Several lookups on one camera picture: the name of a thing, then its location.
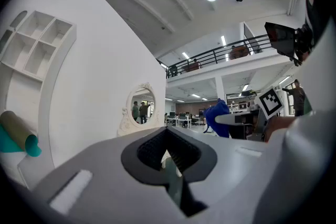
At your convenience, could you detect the person's right forearm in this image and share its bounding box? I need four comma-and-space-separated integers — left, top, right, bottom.
264, 115, 299, 143

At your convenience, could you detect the row of white office desks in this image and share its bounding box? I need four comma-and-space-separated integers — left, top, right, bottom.
165, 111, 204, 129

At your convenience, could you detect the teal rolled mat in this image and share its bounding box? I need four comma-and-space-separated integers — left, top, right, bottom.
0, 110, 43, 158

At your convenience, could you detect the blue cloth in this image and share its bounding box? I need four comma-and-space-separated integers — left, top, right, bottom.
203, 98, 231, 139

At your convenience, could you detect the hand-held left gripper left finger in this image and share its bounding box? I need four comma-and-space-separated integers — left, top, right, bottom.
34, 126, 187, 224

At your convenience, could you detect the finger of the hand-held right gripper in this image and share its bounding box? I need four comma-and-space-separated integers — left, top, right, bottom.
214, 113, 237, 127

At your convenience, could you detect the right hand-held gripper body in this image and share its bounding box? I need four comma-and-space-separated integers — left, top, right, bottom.
229, 87, 286, 142

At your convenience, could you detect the white ornate oval mirror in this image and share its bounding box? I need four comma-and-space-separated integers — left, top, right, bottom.
117, 82, 161, 137

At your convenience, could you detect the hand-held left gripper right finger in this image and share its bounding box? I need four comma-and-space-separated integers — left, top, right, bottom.
166, 126, 284, 224

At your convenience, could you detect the black balcony railing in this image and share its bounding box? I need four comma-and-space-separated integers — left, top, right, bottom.
156, 34, 279, 79

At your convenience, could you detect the white shelf cabinet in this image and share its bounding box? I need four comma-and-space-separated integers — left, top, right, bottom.
0, 10, 77, 189

